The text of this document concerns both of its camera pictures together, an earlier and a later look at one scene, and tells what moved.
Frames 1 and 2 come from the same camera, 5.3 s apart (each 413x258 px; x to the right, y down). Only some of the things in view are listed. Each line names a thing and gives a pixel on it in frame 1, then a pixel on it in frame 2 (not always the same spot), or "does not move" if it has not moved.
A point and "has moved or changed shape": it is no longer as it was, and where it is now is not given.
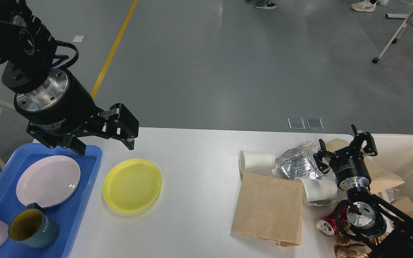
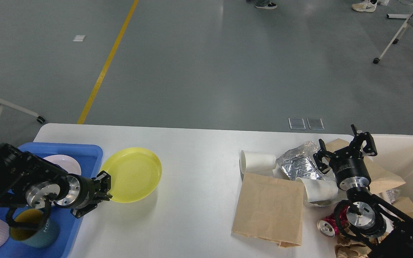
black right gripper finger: (370, 149) does not move
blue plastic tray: (0, 197) does not move
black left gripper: (63, 107) -> (82, 192)
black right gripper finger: (323, 168) does not move
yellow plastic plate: (132, 185) has moved or changed shape
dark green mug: (33, 226) does not move
